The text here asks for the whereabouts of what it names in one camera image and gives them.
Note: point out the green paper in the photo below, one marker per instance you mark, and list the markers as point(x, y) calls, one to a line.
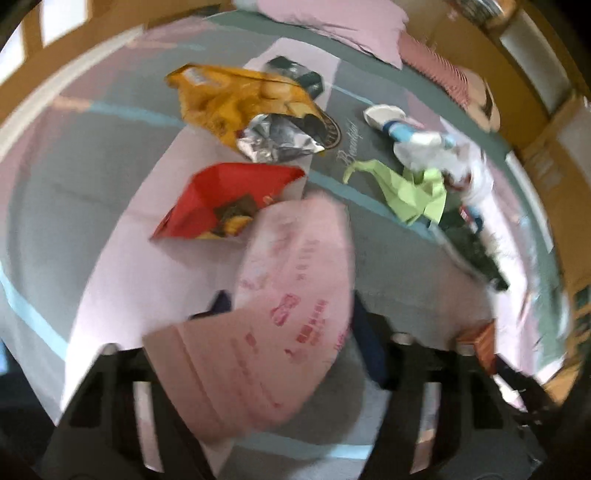
point(410, 195)

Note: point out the dark green snack bag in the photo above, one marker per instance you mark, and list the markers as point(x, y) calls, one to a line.
point(465, 246)

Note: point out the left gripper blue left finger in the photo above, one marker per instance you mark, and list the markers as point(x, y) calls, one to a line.
point(219, 305)

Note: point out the small dark green wrapper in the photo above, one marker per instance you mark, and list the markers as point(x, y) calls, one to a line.
point(309, 80)

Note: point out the red snack box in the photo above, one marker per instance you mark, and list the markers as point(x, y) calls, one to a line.
point(221, 200)

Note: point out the white plastic bottle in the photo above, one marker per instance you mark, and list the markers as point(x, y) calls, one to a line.
point(462, 163)

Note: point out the yellow chip bag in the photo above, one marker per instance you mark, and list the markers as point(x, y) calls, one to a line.
point(267, 117)

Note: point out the pink pillow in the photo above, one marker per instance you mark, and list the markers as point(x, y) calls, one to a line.
point(372, 27)

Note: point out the striped plush toy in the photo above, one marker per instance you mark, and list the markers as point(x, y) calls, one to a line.
point(466, 88)

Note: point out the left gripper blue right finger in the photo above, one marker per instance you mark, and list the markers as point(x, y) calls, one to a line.
point(369, 344)

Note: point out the pink printed paper bag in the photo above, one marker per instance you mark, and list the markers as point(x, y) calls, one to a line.
point(252, 369)

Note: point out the patchwork pink grey quilt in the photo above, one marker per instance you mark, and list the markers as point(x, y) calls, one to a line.
point(85, 182)

